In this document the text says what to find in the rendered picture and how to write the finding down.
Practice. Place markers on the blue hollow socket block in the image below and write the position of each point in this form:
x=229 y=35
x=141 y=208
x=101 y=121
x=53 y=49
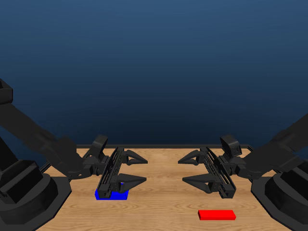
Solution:
x=120 y=195

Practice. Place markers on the black table frame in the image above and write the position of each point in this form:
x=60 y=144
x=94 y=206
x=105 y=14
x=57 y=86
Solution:
x=168 y=146

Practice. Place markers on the thin red peg bar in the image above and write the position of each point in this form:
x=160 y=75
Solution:
x=216 y=214

